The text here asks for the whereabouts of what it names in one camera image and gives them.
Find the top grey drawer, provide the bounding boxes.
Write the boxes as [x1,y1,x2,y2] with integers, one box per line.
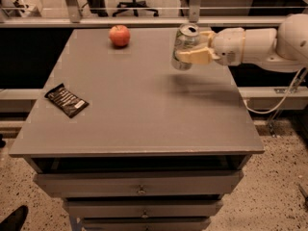
[35,170,244,198]

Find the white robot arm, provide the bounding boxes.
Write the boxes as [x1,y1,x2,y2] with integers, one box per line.
[175,13,308,73]

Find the red apple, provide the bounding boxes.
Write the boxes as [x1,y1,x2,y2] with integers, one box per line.
[109,25,130,47]

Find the grey drawer cabinet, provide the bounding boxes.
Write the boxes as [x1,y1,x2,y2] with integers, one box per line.
[9,27,265,231]

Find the green white 7up can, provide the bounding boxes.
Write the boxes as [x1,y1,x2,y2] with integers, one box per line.
[171,23,200,70]

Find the metal railing frame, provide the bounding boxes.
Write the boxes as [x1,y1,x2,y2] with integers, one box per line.
[0,0,295,28]

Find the middle grey drawer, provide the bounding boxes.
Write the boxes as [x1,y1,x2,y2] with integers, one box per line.
[64,199,222,218]

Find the white cable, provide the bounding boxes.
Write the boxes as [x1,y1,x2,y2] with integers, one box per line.
[244,66,307,116]

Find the black snack bag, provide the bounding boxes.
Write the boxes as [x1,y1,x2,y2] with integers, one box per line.
[44,84,89,118]

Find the bottom grey drawer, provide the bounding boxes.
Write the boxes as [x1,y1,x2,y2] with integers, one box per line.
[82,218,211,231]

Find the grey drawer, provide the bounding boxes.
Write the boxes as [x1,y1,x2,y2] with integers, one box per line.
[35,170,244,198]
[82,218,211,231]
[64,199,222,218]

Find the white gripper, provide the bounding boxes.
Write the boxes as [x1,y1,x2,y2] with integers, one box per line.
[176,28,244,66]

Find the black shoe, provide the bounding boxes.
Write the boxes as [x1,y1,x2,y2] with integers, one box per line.
[0,205,28,231]

